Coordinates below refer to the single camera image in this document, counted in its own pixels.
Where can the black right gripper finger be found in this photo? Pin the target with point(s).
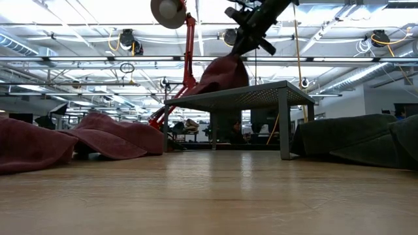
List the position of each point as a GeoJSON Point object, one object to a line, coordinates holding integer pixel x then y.
{"type": "Point", "coordinates": [249, 44]}
{"type": "Point", "coordinates": [240, 45]}

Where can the dark grey hat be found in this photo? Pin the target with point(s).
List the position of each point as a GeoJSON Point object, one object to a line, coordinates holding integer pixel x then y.
{"type": "Point", "coordinates": [408, 140]}
{"type": "Point", "coordinates": [343, 134]}

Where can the red articulated desk lamp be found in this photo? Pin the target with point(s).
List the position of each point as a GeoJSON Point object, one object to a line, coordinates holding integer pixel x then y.
{"type": "Point", "coordinates": [188, 49]}

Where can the grey perforated metal stand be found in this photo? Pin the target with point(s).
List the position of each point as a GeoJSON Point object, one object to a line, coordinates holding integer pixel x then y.
{"type": "Point", "coordinates": [228, 99]}

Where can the small black ceiling reel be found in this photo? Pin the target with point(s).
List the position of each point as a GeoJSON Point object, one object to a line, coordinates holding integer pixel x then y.
{"type": "Point", "coordinates": [164, 83]}
{"type": "Point", "coordinates": [304, 82]}

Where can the person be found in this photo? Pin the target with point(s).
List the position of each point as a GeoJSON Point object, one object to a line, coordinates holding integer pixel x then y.
{"type": "Point", "coordinates": [400, 113]}
{"type": "Point", "coordinates": [191, 125]}

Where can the long ceiling light strip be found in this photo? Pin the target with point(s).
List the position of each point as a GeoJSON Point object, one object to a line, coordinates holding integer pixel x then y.
{"type": "Point", "coordinates": [81, 59]}

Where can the black studio softbox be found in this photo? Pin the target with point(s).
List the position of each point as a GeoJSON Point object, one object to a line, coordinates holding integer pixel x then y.
{"type": "Point", "coordinates": [58, 109]}

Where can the black monitor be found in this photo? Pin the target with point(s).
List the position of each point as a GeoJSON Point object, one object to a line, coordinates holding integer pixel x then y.
{"type": "Point", "coordinates": [21, 118]}

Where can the black aluminium table frame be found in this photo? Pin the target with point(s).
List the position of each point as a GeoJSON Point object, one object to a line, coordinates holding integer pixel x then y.
{"type": "Point", "coordinates": [202, 147]}

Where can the silver ventilation duct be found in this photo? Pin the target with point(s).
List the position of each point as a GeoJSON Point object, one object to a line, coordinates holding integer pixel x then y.
{"type": "Point", "coordinates": [359, 76]}

